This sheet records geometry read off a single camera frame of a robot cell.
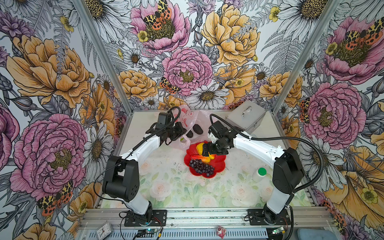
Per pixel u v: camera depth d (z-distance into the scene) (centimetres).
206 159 91
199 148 90
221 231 67
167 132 70
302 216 78
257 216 74
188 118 98
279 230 72
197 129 107
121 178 45
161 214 76
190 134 104
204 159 90
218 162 94
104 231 69
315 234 67
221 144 65
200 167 87
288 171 46
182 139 87
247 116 99
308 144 47
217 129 69
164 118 70
